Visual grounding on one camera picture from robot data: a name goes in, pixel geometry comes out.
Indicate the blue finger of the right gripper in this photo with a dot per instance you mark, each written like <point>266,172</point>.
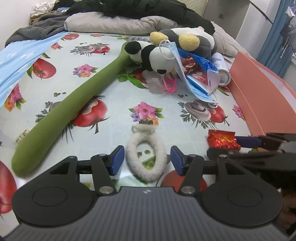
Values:
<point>248,142</point>

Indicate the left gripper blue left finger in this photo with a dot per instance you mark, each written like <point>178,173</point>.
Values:
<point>103,167</point>

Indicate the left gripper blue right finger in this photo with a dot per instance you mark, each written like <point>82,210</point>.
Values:
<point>191,167</point>

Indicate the red foil wrapper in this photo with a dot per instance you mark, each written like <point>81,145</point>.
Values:
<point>222,140</point>

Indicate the white fluffy ring keychain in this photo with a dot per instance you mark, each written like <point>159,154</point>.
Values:
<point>145,153</point>

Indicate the blue plastic snack bag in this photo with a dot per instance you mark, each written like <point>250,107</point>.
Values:
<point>198,69</point>

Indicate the small panda plush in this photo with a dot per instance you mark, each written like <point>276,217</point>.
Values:
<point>152,58</point>

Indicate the blue face mask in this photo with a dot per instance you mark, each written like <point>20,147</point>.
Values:
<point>180,71</point>

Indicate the orange cardboard storage box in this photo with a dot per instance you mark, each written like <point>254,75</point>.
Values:
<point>266,101</point>

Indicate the fruit print mat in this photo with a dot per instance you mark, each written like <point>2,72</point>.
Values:
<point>107,120</point>

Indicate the white spray can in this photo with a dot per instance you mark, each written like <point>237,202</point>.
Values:
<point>219,62</point>

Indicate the green massage hammer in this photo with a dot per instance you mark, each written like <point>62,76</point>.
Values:
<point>32,149</point>

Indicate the blue curtain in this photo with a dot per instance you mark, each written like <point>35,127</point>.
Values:
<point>276,54</point>

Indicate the grey duvet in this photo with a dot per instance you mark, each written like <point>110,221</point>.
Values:
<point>97,22</point>

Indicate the grey white penguin plush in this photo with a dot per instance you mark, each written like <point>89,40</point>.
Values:
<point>193,40</point>

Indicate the hanging clothes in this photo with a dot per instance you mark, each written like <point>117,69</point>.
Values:
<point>288,31</point>

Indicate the grey wardrobe cabinet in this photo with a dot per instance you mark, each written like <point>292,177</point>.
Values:
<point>230,14</point>

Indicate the light blue bed sheet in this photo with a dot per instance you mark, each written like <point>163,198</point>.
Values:
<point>18,57</point>

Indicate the black puffer jacket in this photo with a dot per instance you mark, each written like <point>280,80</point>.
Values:
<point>136,9</point>

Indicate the dark grey blanket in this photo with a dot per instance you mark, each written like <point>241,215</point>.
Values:
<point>48,25</point>

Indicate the cardboard box nightstand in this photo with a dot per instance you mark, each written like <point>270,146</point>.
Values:
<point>34,19</point>

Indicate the white crumpled cloth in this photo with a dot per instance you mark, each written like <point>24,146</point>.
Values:
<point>42,8</point>

